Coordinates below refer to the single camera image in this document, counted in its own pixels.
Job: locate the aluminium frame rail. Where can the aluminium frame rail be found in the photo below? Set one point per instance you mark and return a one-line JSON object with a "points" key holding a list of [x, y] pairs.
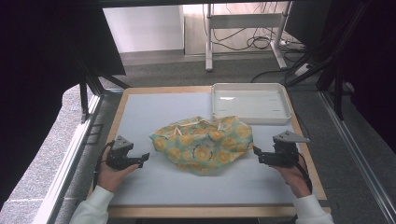
{"points": [[358, 155], [67, 161]]}

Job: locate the person's left hand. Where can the person's left hand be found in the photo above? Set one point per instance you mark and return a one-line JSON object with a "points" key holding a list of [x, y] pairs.
{"points": [[109, 177]]}

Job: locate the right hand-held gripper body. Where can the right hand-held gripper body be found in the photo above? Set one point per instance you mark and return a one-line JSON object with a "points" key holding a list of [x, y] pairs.
{"points": [[283, 155]]}

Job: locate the light blue table mat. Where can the light blue table mat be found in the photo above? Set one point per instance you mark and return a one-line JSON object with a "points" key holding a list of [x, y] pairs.
{"points": [[174, 186]]}

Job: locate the black metal stand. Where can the black metal stand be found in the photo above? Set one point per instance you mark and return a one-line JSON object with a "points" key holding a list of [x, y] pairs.
{"points": [[330, 62], [87, 90]]}

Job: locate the dark curtain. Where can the dark curtain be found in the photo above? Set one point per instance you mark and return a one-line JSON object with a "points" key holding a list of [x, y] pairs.
{"points": [[376, 62], [37, 62]]}

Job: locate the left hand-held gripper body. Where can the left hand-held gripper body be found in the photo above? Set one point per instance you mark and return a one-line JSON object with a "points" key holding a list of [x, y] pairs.
{"points": [[120, 157]]}

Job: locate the person's right hand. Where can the person's right hand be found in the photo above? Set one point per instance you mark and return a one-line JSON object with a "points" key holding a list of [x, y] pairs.
{"points": [[295, 180]]}

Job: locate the green yellow patterned cloth bag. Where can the green yellow patterned cloth bag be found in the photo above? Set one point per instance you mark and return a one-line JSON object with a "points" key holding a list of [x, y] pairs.
{"points": [[202, 146]]}

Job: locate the white metal desk frame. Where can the white metal desk frame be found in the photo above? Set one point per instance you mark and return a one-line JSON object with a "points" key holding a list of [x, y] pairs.
{"points": [[243, 21]]}

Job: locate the white power strip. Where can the white power strip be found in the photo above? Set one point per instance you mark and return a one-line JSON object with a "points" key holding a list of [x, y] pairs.
{"points": [[302, 69]]}

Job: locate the white board panel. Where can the white board panel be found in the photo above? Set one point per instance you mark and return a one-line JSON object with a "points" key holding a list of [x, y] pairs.
{"points": [[143, 28]]}

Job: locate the white plastic tray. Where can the white plastic tray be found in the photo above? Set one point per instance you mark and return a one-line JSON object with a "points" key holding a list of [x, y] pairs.
{"points": [[249, 104]]}

